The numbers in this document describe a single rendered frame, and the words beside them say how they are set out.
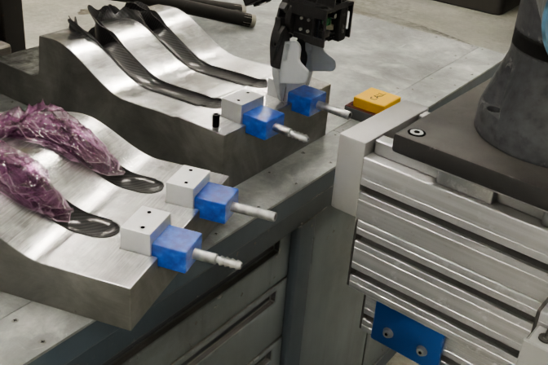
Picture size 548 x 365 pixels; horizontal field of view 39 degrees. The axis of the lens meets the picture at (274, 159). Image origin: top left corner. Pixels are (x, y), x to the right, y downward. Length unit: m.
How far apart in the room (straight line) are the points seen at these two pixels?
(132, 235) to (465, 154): 0.36
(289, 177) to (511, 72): 0.48
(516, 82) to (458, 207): 0.14
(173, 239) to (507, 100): 0.37
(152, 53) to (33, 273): 0.51
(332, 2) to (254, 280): 0.45
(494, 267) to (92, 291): 0.40
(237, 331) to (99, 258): 0.45
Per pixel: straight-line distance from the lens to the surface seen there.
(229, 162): 1.05
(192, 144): 1.06
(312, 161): 1.16
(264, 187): 1.08
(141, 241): 0.83
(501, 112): 0.71
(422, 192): 0.77
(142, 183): 0.98
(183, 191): 0.91
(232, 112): 1.05
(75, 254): 0.85
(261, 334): 1.31
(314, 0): 1.08
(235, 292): 1.18
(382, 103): 1.30
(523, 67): 0.71
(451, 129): 0.74
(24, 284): 0.87
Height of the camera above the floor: 1.33
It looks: 28 degrees down
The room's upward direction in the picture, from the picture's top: 4 degrees clockwise
